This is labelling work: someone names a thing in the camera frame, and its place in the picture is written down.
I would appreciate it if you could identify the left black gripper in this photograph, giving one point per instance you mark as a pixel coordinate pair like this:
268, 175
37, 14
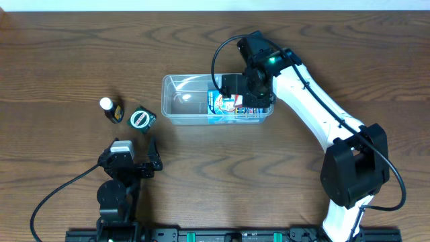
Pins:
139, 169

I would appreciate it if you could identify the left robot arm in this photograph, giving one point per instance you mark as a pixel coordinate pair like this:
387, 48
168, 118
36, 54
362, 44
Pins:
118, 197

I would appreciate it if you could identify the red medicine box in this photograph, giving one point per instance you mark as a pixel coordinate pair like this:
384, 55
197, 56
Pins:
237, 101

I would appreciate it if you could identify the dark syrup bottle white cap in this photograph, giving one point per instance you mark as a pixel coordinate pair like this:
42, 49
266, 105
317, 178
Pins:
113, 111

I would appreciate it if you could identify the green Zam-Buk ointment box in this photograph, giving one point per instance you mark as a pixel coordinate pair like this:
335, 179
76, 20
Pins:
141, 119

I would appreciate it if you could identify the black mounting rail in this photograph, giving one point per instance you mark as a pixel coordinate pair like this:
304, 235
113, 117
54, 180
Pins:
298, 234

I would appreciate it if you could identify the blue cooling patch box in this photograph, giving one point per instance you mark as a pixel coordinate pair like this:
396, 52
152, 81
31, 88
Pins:
221, 111

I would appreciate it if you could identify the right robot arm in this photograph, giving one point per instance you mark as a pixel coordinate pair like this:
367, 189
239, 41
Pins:
354, 167

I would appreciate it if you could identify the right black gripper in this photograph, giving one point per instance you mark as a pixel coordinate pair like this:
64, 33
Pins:
233, 86

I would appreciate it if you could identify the clear plastic container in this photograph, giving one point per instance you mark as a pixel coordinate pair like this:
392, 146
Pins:
184, 98

